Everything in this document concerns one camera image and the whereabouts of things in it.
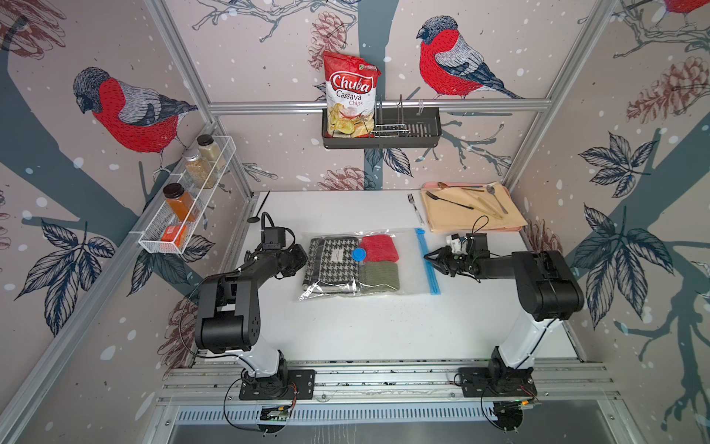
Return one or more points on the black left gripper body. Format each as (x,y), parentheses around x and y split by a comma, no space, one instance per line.
(294,259)

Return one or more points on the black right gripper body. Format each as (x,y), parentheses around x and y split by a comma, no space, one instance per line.
(455,262)

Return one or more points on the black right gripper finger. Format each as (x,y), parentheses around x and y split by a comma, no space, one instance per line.
(441,254)
(441,266)

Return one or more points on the clear vacuum bag blue zipper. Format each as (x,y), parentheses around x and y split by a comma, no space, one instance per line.
(416,275)

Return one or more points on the red knitted cloth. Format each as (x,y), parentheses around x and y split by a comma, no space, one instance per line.
(379,248)

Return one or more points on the green knitted cloth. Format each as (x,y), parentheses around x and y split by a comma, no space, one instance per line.
(379,277)

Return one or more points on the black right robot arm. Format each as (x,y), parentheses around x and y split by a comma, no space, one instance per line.
(547,293)

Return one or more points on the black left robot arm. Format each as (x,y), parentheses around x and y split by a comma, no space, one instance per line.
(228,322)

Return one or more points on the houndstooth black white scarf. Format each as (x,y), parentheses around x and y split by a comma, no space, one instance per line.
(331,268)

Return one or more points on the red Chuba cassava chips bag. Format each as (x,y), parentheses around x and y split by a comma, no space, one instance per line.
(350,89)

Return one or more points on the black ladle at table edge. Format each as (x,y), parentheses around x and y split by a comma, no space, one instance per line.
(258,215)

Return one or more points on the silver fork on table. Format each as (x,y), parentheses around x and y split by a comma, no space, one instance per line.
(411,200)

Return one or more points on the beige placemat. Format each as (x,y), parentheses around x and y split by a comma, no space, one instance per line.
(444,217)

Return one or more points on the gold utensil on placemat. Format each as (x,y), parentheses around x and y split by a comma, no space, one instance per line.
(488,208)

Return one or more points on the copper spoon on placemat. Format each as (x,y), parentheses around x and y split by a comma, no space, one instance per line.
(469,188)

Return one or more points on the pink tray under placemat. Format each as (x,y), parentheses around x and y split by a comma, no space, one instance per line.
(433,185)

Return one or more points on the silver spoon on placemat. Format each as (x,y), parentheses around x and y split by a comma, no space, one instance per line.
(491,190)

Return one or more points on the small orange box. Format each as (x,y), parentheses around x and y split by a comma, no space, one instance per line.
(175,234)

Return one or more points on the orange spice jar black lid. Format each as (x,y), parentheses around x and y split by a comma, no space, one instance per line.
(180,202)

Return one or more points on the tan spice jar middle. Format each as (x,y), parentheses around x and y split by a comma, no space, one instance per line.
(199,169)

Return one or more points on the yellow spice jar black lid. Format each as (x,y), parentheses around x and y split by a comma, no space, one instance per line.
(211,151)

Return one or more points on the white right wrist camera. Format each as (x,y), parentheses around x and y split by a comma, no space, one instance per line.
(457,243)

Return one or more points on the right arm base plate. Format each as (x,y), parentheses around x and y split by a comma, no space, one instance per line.
(477,382)

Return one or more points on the clear acrylic wall shelf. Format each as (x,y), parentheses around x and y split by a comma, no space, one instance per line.
(150,237)

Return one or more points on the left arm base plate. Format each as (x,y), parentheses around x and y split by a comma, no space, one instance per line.
(295,384)

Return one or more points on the black wall basket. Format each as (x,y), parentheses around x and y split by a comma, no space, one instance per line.
(399,128)

